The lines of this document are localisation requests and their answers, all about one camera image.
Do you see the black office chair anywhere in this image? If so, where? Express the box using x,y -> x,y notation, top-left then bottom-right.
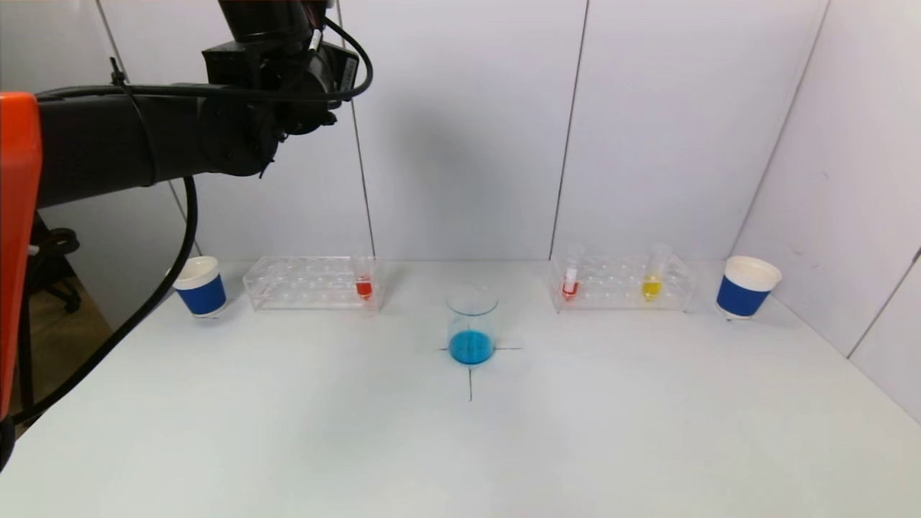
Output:
14,216 -> 82,425

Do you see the white paper cup blue sleeve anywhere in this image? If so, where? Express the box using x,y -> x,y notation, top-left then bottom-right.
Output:
171,256 -> 229,319
714,256 -> 781,322

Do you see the yellow liquid test tube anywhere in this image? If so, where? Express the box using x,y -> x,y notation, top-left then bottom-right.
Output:
640,244 -> 671,301

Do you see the clear glass beaker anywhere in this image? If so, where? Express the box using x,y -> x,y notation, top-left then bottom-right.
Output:
445,283 -> 499,366

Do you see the clear acrylic test tube rack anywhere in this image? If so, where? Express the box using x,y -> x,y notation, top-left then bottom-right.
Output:
243,256 -> 384,313
548,252 -> 697,314

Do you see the red liquid tube white label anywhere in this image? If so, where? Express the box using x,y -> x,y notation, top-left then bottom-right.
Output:
562,245 -> 585,301

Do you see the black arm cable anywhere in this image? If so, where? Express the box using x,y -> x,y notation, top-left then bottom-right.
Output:
13,14 -> 375,427

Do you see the red liquid test tube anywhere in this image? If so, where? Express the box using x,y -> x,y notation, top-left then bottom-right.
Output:
353,248 -> 376,303

